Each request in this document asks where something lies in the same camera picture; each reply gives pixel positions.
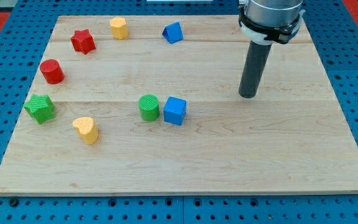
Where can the yellow heart block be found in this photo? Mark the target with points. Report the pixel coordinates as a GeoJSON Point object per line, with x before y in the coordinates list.
{"type": "Point", "coordinates": [86, 129]}

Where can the green cylinder block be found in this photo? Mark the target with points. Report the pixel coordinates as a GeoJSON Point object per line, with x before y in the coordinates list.
{"type": "Point", "coordinates": [149, 107]}

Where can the blue cube block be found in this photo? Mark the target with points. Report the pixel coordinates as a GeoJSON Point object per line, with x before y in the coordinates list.
{"type": "Point", "coordinates": [174, 110]}

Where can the red cylinder block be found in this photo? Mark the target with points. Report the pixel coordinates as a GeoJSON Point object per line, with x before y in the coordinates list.
{"type": "Point", "coordinates": [52, 71]}

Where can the yellow pentagon block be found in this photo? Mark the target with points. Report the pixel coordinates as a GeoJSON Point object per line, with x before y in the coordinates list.
{"type": "Point", "coordinates": [118, 27]}

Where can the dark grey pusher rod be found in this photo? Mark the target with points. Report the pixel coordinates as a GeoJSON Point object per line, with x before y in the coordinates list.
{"type": "Point", "coordinates": [256, 59]}

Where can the light wooden board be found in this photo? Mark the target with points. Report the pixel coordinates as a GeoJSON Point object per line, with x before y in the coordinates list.
{"type": "Point", "coordinates": [290, 139]}

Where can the blue triangle block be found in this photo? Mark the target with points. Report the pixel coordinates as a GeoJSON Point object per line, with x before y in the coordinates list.
{"type": "Point", "coordinates": [173, 33]}

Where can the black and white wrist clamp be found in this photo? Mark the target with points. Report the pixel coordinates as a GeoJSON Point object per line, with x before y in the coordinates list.
{"type": "Point", "coordinates": [263, 35]}

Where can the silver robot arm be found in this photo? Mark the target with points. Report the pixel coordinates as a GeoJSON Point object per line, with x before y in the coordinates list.
{"type": "Point", "coordinates": [272, 13]}

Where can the red star block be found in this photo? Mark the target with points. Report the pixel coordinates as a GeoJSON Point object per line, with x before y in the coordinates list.
{"type": "Point", "coordinates": [83, 41]}

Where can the green star block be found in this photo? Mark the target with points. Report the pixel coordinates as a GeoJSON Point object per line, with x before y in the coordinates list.
{"type": "Point", "coordinates": [40, 107]}

